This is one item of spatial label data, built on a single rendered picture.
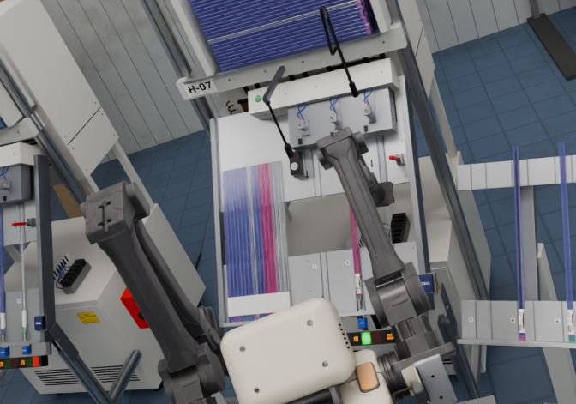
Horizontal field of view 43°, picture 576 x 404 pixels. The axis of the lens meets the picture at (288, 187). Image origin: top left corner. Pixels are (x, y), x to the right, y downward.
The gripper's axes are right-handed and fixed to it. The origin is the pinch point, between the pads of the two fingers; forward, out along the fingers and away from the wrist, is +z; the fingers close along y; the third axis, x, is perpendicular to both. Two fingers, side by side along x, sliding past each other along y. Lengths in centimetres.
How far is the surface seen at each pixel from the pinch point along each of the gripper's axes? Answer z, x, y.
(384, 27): -19, -46, -10
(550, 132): 187, -59, -37
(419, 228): -0.6, 10.3, -9.7
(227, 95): 8, -47, 57
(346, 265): 0.6, 18.6, 14.4
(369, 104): -7.0, -28.3, 0.1
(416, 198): -0.6, 1.3, -9.6
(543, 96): 214, -87, -34
